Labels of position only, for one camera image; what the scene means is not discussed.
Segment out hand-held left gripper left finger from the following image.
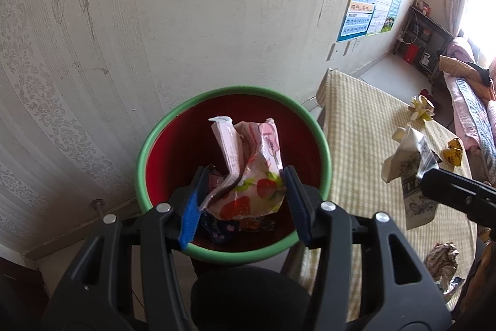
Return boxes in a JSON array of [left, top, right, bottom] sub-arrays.
[[41, 165, 212, 331]]

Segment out dark cloth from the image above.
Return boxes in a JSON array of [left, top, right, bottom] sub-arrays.
[[471, 63, 493, 87]]

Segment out blue plaid blanket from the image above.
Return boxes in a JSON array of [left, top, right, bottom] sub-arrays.
[[455, 77, 496, 180]]

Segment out yellow checkered tablecloth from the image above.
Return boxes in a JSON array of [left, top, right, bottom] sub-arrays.
[[285, 68, 478, 322]]

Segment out light blue silver wrapper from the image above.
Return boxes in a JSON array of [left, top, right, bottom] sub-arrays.
[[438, 276, 466, 297]]

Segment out red bin with green rim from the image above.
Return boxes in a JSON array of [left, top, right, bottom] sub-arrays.
[[135, 85, 332, 265]]

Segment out sofa bed with pink cover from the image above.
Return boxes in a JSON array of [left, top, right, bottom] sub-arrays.
[[442, 71, 496, 184]]

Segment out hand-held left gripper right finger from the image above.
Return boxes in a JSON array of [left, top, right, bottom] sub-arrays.
[[282, 165, 454, 331]]

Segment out yellow pillow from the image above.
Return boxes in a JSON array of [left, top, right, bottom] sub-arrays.
[[439, 55, 479, 78]]

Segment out cream wrapper with black print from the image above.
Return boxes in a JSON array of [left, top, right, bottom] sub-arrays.
[[381, 125, 442, 231]]

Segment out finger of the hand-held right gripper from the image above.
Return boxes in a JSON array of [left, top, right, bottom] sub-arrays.
[[420, 167, 496, 229]]

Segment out pink printed snack wrapper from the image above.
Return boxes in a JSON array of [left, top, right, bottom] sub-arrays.
[[198, 116, 287, 221]]

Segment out dark wooden cabinet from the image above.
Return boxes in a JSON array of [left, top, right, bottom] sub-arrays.
[[0, 255, 51, 331]]

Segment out blue snack wrapper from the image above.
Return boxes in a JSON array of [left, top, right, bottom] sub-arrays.
[[199, 212, 241, 244]]

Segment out crumpled printed paper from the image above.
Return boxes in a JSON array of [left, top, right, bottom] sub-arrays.
[[423, 243, 459, 279]]

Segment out yellow snack wrapper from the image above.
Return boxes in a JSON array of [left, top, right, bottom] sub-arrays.
[[444, 138, 463, 166]]

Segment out pale pink pillow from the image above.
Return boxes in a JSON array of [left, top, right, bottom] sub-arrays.
[[447, 37, 477, 64]]

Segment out yellow white bear wrapper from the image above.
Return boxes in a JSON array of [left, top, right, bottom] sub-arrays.
[[407, 95, 435, 121]]

